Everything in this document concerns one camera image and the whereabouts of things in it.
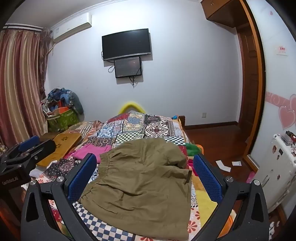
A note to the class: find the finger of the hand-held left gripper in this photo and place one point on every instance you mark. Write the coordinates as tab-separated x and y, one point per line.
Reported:
29	142
42	148

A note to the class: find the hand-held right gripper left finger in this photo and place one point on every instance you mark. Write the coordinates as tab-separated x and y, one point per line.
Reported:
81	175

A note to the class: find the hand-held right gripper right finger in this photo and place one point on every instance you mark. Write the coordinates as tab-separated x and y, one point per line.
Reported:
207	178

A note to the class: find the olive green pants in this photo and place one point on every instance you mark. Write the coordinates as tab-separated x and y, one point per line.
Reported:
138	185

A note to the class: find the white paper sheet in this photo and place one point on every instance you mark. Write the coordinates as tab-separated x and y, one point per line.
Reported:
223	165
236	163

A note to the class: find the yellow wooden lap table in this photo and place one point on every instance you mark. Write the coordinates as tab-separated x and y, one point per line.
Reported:
63	141

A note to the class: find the pink cloth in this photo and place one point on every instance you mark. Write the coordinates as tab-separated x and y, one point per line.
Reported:
92	150

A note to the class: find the green fleece cloth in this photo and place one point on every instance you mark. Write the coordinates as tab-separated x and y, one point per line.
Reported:
193	149

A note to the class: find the green patterned bag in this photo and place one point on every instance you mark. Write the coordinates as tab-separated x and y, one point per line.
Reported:
63	120

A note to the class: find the pink item on floor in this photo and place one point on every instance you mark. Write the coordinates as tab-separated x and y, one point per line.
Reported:
250	178

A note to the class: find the striped red curtain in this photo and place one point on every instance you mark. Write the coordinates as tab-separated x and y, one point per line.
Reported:
20	88

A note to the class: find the pile of clothes and bags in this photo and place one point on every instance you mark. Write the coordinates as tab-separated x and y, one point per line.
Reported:
64	97

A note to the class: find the wooden bed footboard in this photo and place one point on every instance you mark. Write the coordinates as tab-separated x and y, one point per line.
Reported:
182	121

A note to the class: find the white cabinet with stickers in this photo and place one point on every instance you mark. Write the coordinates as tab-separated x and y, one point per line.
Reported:
275	171

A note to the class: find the colourful patchwork quilt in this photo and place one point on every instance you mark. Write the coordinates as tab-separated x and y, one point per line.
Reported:
148	125

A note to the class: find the yellow hoop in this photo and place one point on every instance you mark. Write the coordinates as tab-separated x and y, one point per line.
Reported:
127	106

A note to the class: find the white air conditioner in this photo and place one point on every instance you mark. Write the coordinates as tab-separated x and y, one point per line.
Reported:
71	27

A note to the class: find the white wall socket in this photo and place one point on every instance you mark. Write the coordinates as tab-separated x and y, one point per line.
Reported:
203	115

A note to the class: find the brown wooden door frame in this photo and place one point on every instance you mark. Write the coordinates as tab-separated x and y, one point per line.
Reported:
251	92

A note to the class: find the pink heart wall sticker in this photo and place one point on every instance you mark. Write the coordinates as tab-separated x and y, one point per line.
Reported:
285	113

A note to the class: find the small black wall monitor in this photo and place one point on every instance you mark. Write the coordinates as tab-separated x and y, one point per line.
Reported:
128	67

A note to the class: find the black wall television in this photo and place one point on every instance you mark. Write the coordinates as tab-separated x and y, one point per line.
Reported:
126	44

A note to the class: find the red and white wall label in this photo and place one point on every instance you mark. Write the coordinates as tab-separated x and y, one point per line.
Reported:
282	50

